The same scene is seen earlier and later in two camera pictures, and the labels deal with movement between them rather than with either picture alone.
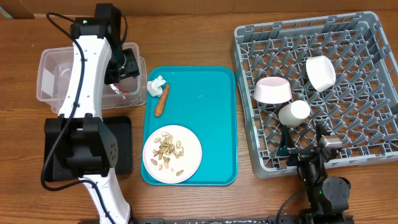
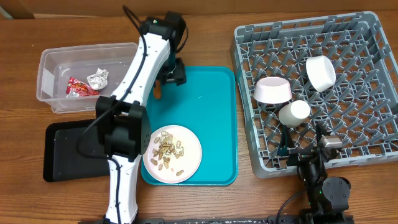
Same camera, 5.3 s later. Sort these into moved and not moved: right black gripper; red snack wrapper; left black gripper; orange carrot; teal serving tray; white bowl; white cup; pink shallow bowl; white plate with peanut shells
Moved: left black gripper; orange carrot; red snack wrapper
Not moved: right black gripper; pink shallow bowl; white plate with peanut shells; white cup; teal serving tray; white bowl
